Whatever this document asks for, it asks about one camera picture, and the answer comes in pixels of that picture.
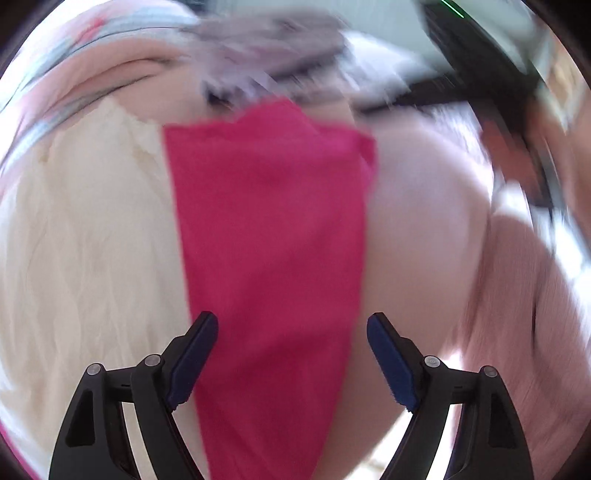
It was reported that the stack of folded white clothes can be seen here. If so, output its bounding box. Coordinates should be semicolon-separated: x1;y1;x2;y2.
180;9;416;112

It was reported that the cream shirt with pink sleeves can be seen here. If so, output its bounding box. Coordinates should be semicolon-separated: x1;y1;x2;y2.
0;97;377;480

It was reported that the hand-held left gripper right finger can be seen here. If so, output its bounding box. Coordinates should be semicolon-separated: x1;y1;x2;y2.
366;312;536;480

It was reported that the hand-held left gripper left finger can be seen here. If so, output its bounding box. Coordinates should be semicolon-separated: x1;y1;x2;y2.
48;311;219;480

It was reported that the bed with pink sheet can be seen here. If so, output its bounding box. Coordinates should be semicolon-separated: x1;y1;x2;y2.
106;69;509;416

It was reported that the folded pink checked quilt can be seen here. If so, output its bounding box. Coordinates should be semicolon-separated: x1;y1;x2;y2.
0;0;213;162

